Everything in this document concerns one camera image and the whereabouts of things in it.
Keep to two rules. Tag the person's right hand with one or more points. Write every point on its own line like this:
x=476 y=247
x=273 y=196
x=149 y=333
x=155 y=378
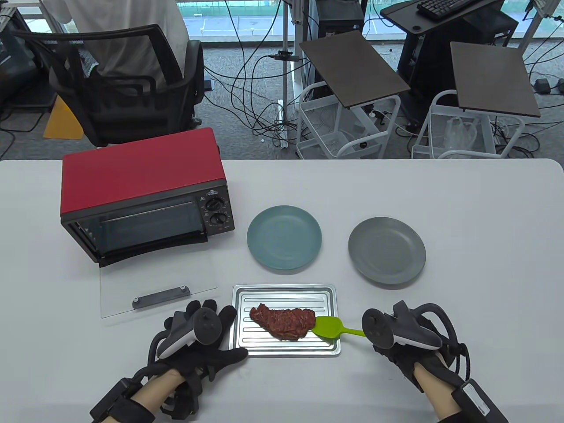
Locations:
x=410 y=359

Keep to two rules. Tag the person's left forearm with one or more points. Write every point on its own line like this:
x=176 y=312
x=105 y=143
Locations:
x=156 y=387

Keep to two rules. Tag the green dessert spatula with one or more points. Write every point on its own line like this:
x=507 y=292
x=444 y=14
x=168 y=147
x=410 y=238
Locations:
x=328 y=327

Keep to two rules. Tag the clear plastic bag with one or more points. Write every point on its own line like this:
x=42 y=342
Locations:
x=460 y=134

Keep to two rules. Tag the black office chair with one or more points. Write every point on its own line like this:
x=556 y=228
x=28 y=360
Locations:
x=132 y=119

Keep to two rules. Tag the orange floor mat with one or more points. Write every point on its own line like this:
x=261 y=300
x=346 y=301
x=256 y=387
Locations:
x=61 y=125

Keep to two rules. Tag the brown tilted board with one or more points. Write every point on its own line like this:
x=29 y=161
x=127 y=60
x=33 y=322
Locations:
x=352 y=66
x=493 y=79

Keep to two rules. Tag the black keyboard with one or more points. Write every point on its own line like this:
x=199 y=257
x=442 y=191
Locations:
x=445 y=9

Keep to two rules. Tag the person's right forearm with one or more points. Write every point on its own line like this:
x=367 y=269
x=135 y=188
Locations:
x=436 y=392

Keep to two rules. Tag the brown steak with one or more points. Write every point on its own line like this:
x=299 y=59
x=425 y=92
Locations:
x=284 y=321

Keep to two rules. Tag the aluminium frame post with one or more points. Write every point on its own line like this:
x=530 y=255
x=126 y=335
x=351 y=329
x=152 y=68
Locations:
x=287 y=66

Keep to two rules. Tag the grey VR controller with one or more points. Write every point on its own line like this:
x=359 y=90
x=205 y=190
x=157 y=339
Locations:
x=376 y=328
x=207 y=326

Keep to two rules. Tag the black equipment case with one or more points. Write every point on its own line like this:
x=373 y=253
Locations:
x=15 y=57

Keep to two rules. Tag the silver baking tray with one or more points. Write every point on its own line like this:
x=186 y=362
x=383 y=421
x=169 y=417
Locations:
x=246 y=339

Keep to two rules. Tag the small black camera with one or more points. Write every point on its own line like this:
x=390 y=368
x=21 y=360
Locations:
x=285 y=56

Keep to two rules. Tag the grey plate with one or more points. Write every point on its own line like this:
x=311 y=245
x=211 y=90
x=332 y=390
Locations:
x=387 y=251

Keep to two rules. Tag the black computer tower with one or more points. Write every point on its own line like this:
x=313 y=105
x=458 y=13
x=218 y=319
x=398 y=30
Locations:
x=339 y=17

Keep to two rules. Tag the black tilted desk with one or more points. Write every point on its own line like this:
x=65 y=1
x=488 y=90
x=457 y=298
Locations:
x=467 y=39

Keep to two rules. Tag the person's left hand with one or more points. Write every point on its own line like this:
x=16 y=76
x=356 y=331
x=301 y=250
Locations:
x=207 y=359

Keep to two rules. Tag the teal plate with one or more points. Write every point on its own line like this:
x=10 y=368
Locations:
x=284 y=238

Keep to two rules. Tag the red toaster oven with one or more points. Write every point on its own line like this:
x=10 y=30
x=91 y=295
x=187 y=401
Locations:
x=141 y=167

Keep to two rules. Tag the grey foot pedal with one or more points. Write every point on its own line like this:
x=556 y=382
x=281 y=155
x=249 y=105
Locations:
x=209 y=84

